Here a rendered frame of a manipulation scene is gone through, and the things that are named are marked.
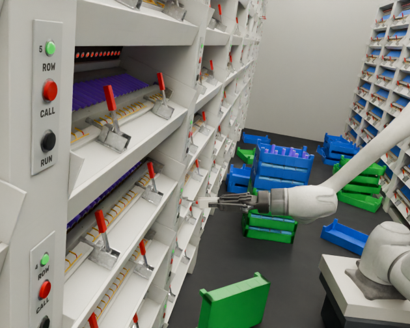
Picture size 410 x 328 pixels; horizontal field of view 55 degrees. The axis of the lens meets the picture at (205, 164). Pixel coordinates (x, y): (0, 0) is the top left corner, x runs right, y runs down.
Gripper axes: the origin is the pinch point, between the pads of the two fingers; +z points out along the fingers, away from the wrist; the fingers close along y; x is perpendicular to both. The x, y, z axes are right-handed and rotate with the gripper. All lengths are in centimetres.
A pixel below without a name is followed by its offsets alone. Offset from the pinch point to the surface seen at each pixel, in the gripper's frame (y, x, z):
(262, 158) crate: 92, -11, -15
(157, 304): -28.1, -20.1, 12.2
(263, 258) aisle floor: 72, -62, -14
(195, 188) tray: 17.8, -1.2, 8.1
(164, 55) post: -27, 49, 3
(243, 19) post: 113, 64, -7
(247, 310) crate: 12, -51, -10
